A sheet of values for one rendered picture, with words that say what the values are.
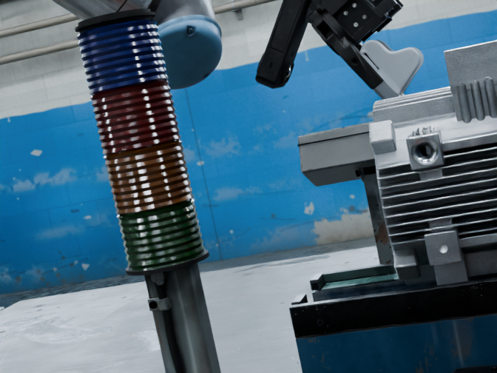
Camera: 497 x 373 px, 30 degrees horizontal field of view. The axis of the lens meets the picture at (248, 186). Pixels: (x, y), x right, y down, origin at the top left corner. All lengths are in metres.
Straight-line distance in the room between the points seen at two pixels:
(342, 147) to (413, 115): 0.26
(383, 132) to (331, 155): 0.28
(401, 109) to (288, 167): 5.68
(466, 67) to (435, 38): 5.51
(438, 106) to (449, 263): 0.15
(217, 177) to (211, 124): 0.39
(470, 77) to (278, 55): 0.22
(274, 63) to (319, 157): 0.20
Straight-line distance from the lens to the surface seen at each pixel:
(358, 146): 1.15
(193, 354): 0.71
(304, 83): 6.51
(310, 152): 1.17
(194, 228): 0.69
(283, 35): 1.01
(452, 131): 0.89
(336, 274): 1.05
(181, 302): 0.70
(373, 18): 0.99
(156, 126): 0.67
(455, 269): 0.91
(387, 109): 0.91
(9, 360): 1.58
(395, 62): 0.99
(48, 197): 7.24
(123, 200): 0.68
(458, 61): 0.89
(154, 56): 0.68
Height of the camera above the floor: 1.14
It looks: 6 degrees down
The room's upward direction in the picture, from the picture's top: 12 degrees counter-clockwise
